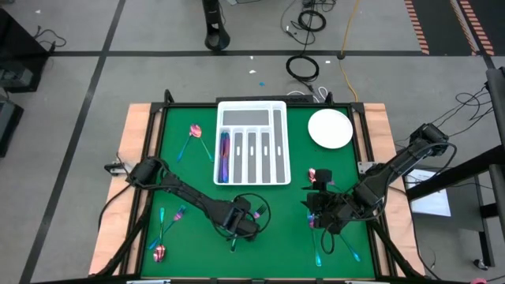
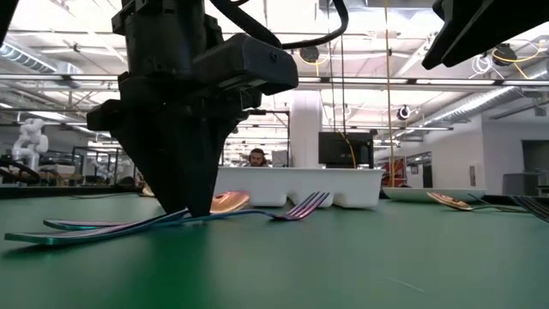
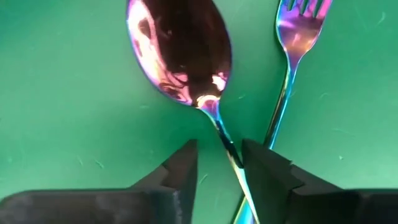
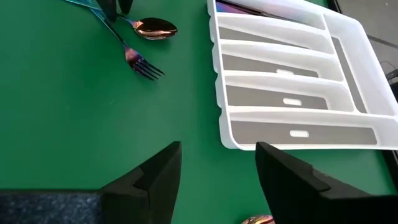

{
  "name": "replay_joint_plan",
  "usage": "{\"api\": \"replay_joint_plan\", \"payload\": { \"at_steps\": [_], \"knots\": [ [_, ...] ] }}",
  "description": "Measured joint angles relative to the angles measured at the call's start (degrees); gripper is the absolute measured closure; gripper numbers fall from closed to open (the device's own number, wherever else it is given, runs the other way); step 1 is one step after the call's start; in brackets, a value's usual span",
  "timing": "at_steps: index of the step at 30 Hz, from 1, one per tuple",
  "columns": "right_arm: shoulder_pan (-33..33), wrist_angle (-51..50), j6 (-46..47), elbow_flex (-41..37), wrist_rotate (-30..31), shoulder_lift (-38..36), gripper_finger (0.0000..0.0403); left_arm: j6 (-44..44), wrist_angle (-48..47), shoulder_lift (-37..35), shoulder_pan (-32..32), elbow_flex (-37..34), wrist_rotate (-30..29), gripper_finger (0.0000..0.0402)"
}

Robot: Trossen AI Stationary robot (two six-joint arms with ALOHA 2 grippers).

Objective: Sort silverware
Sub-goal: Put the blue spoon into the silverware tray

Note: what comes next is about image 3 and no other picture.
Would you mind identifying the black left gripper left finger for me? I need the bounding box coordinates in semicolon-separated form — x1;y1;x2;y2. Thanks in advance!
0;139;199;224

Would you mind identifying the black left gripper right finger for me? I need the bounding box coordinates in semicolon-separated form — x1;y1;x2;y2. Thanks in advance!
242;139;398;224

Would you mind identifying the iridescent spoon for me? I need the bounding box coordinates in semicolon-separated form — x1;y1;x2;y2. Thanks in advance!
126;0;261;224

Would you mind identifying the iridescent fork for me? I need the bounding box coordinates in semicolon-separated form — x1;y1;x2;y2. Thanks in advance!
231;0;333;224

